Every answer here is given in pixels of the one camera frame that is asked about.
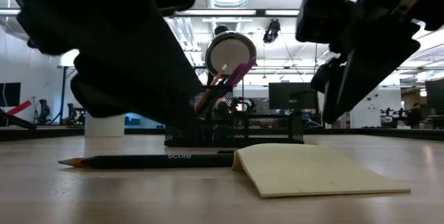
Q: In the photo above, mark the black mesh desk organizer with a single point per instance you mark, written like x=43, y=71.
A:
x=270, y=127

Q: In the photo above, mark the black aluminium table frame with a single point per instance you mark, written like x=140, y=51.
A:
x=381, y=133

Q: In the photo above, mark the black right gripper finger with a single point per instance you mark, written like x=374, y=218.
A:
x=360, y=78
x=322, y=76

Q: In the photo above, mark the person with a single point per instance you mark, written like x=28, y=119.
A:
x=415, y=116

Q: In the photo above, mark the black computer monitor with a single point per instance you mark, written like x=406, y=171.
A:
x=435, y=95
x=291, y=95

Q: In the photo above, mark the black wall screen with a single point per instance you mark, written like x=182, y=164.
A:
x=9, y=94

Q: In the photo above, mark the black desk lamp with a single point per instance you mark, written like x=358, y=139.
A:
x=230, y=52

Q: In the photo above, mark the overhead camera on mount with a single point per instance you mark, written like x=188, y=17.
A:
x=271, y=31

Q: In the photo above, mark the yellow sticky note pad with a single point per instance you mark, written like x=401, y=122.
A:
x=312, y=168

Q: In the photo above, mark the red bar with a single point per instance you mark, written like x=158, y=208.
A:
x=19, y=107

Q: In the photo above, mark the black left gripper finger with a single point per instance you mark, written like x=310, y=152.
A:
x=138, y=78

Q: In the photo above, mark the purple scissors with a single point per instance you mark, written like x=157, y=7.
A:
x=241, y=71

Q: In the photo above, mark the orange pencil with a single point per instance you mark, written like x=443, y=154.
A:
x=211, y=87

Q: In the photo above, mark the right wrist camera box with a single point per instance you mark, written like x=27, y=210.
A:
x=322, y=16

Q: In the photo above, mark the black tripod stand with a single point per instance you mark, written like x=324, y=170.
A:
x=63, y=92

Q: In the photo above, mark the black pencil with white print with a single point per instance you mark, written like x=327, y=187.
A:
x=149, y=161

